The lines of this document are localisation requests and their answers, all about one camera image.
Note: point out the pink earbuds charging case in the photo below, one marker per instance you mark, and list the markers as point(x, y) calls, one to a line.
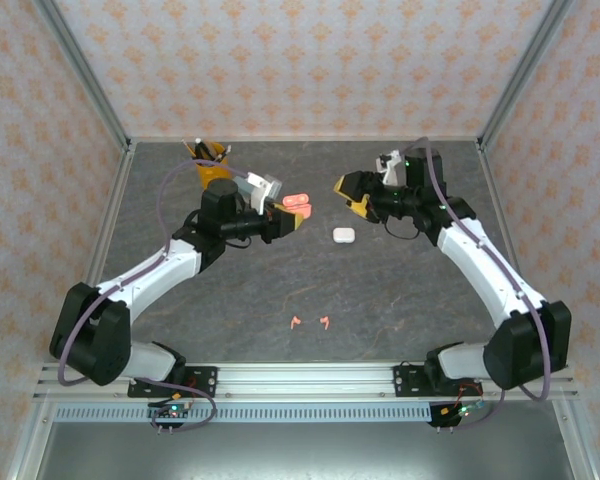
point(296, 200)

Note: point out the white earbuds charging case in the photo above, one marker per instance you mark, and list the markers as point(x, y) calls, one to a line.
point(343, 235)

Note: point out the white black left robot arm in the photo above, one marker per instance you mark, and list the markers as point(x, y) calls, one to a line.
point(155, 270)

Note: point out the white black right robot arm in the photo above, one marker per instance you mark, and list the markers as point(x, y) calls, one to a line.
point(480, 265)

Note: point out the yellow pen cup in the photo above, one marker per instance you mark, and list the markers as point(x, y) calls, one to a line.
point(211, 172)

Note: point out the white tipped pen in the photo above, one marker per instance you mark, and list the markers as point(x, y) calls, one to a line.
point(224, 152)

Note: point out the black marker pen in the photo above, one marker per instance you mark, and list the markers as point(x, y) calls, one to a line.
point(210, 151)

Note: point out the black pen white cap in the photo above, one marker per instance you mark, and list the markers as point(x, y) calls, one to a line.
point(199, 147)

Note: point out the yellow pencil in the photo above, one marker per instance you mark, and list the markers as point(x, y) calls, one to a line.
point(189, 149)

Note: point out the grey metal sheet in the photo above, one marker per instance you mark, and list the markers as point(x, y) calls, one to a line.
point(305, 450)

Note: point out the aluminium table edge rail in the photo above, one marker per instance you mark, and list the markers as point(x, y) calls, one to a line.
point(305, 138)
point(123, 170)
point(513, 250)

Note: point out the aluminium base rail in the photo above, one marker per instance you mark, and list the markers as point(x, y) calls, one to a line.
point(305, 380)

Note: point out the aluminium frame post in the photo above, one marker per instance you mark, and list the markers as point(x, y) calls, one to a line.
point(522, 75)
point(89, 80)

